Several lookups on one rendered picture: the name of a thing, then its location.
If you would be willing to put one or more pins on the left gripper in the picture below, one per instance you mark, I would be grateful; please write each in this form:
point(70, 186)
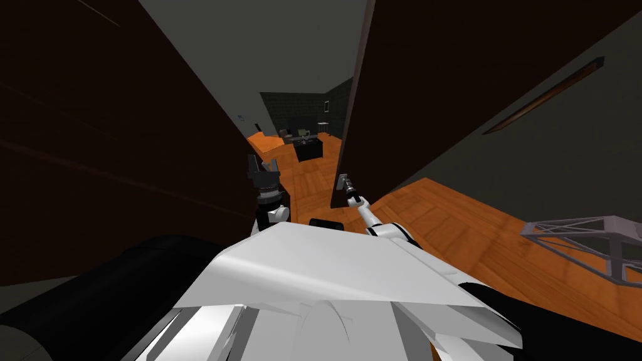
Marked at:
point(264, 179)

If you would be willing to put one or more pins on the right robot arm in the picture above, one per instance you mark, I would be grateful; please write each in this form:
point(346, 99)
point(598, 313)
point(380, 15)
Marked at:
point(386, 230)

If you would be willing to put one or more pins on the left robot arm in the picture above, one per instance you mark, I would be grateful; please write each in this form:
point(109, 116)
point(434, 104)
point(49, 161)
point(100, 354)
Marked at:
point(100, 301)

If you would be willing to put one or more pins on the black cabinet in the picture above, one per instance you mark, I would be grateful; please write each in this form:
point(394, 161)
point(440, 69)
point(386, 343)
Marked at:
point(308, 149)

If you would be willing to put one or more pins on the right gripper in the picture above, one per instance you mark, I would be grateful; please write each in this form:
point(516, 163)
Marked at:
point(342, 181)

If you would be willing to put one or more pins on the dark brown door leaf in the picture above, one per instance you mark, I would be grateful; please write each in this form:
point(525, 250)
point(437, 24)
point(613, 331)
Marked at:
point(451, 75)

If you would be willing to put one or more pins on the brown framed wall picture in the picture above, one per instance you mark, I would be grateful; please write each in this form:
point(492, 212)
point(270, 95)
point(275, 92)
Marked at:
point(546, 94)

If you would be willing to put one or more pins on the grey metal frame rack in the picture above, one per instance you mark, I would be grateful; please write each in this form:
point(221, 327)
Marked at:
point(597, 240)

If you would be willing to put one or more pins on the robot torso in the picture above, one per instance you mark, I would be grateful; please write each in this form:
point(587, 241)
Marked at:
point(311, 271)

